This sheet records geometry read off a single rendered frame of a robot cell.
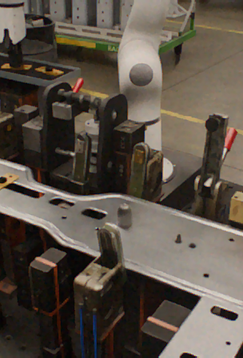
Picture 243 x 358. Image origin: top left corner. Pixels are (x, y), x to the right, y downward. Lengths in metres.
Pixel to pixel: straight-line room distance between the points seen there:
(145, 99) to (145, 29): 0.20
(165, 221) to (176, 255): 0.12
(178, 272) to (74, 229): 0.25
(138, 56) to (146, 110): 0.18
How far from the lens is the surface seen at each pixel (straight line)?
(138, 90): 1.52
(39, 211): 1.19
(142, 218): 1.15
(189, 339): 0.89
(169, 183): 1.67
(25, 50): 4.11
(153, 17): 1.53
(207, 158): 1.14
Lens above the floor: 1.63
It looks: 29 degrees down
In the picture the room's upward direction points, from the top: straight up
